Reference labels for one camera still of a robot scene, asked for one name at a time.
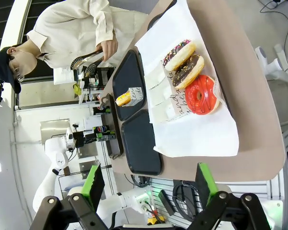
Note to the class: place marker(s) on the black power brick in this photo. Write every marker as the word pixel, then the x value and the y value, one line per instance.
pixel 166 202

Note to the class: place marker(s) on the white paper donut bag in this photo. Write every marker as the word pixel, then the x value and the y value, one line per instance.
pixel 156 76
pixel 158 113
pixel 159 94

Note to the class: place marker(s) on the yellow glazed donut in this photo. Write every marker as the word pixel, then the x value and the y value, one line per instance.
pixel 123 99

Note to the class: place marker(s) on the dark metal drinks rack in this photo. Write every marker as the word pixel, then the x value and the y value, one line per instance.
pixel 115 134

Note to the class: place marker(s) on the black plastic tray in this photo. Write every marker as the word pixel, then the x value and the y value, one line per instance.
pixel 156 19
pixel 141 143
pixel 128 72

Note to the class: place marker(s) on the green black right gripper finger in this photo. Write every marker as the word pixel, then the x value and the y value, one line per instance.
pixel 105 135
pixel 206 184
pixel 105 140
pixel 91 189

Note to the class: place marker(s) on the black cap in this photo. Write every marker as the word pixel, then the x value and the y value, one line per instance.
pixel 3 69

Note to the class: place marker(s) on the Pepsi can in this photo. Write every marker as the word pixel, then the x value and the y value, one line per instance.
pixel 101 129
pixel 101 109

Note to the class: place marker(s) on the white stand base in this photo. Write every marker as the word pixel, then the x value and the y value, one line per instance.
pixel 275 62

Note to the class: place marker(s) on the printed paper donut bag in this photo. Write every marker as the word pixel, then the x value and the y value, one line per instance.
pixel 176 105

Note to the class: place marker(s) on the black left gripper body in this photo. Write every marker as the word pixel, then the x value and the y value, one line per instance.
pixel 84 138

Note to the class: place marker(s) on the yellow emergency stop box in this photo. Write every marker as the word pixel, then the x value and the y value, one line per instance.
pixel 156 219

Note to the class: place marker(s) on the chocolate donut gold sprinkles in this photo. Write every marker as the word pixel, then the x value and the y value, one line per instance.
pixel 189 70

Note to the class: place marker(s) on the metal serving tongs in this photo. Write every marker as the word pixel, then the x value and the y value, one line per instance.
pixel 86 61

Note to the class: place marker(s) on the chocolate donut colourful sprinkles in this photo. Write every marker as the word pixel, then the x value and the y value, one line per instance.
pixel 182 54

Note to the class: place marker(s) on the person's left hand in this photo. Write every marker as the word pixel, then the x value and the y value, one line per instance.
pixel 109 50

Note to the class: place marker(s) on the white paper sheet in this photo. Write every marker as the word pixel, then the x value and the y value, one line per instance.
pixel 201 134

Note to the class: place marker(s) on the white paper note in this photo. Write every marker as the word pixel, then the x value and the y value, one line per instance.
pixel 62 75

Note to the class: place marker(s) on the red glazed donut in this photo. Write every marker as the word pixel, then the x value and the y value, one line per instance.
pixel 206 105

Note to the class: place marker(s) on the person's left forearm beige sleeve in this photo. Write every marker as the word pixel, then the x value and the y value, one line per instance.
pixel 104 21

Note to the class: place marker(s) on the black equipment rack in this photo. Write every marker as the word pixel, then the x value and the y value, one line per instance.
pixel 98 81

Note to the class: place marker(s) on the small printed paper wrapper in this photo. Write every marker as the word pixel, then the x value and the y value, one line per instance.
pixel 136 97

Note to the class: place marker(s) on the person in beige shirt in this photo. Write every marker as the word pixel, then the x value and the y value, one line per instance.
pixel 67 28

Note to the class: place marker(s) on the metal wall plate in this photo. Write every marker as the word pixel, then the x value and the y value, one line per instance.
pixel 54 130

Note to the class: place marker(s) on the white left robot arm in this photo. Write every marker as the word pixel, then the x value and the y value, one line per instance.
pixel 55 151

